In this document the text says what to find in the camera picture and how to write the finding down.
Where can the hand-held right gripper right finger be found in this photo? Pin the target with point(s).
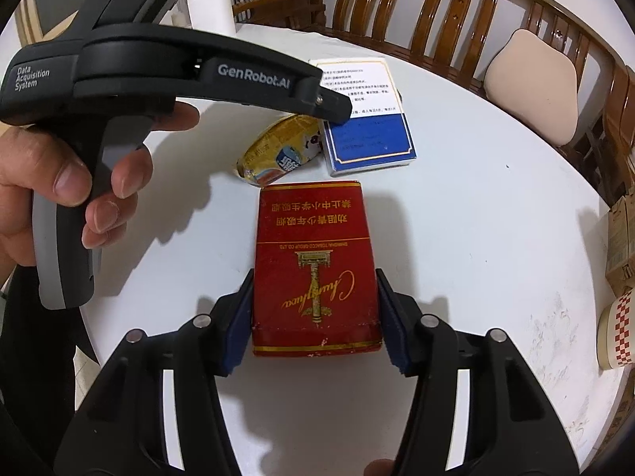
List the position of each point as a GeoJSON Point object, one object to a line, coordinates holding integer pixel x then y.
{"type": "Point", "coordinates": [392, 329]}

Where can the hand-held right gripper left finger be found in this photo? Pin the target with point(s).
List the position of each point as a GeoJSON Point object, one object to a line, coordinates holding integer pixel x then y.
{"type": "Point", "coordinates": [240, 327]}

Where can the red cigarette pack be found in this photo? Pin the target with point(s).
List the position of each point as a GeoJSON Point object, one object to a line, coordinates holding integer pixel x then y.
{"type": "Point", "coordinates": [317, 267]}

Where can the yellow snack wrapper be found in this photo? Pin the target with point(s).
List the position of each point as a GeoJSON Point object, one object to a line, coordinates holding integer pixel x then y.
{"type": "Point", "coordinates": [278, 153]}

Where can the white and blue cigarette box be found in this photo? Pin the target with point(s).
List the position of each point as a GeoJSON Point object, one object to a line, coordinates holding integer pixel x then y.
{"type": "Point", "coordinates": [369, 144]}

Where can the person's left hand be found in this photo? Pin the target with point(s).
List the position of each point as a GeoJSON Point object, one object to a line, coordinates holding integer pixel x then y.
{"type": "Point", "coordinates": [34, 168]}

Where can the person's right hand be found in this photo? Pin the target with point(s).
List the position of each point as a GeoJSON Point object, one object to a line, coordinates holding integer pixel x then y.
{"type": "Point", "coordinates": [379, 468]}

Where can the white paper towel roll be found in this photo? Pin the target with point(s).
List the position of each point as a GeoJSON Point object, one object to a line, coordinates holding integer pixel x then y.
{"type": "Point", "coordinates": [211, 10]}

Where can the cartoon print tumbler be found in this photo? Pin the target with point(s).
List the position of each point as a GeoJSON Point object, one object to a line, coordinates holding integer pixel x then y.
{"type": "Point", "coordinates": [620, 332]}

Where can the small cardboard box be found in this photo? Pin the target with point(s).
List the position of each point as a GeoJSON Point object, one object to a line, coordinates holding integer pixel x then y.
{"type": "Point", "coordinates": [622, 248]}

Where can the beige cushion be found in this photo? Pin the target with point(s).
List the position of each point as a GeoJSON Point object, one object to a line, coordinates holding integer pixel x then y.
{"type": "Point", "coordinates": [533, 89]}

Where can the wooden armchair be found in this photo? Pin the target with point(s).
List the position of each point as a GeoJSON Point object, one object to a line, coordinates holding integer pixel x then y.
{"type": "Point", "coordinates": [620, 134]}

